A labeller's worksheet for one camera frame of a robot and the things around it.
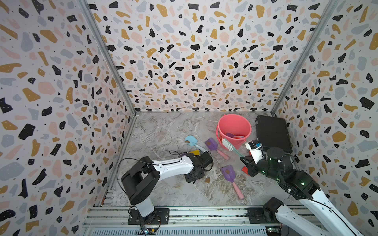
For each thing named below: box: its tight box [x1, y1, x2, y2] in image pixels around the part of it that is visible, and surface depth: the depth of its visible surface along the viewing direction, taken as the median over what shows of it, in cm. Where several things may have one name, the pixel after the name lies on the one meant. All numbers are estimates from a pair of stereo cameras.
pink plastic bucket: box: [215, 114, 252, 151], surface depth 94 cm
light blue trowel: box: [184, 135, 207, 153], surface depth 105 cm
